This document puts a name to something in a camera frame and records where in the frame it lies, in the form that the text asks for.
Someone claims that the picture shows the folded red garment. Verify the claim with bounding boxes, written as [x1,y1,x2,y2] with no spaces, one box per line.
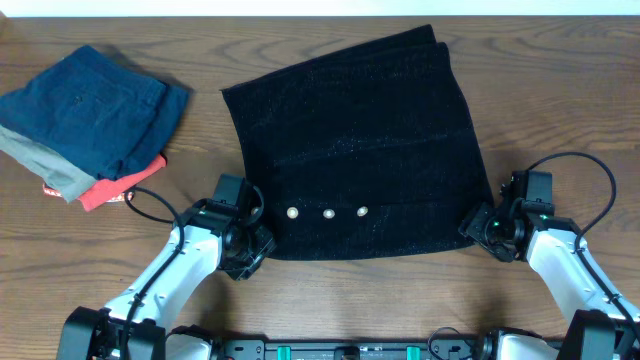
[42,153,168,213]

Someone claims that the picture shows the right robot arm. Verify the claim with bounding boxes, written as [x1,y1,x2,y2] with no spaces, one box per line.
[459,198,639,359]

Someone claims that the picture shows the folded navy blue shorts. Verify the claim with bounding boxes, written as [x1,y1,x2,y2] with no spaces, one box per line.
[1,45,189,180]

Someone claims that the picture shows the folded grey garment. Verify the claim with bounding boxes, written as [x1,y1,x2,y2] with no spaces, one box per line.
[1,127,97,203]

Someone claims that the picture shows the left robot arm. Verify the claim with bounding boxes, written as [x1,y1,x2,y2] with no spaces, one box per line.
[57,208,275,359]

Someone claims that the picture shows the black sparkly velvet skirt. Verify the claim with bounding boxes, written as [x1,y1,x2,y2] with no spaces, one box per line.
[223,25,493,261]

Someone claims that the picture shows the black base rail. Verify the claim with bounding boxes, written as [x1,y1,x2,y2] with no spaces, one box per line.
[216,337,474,360]

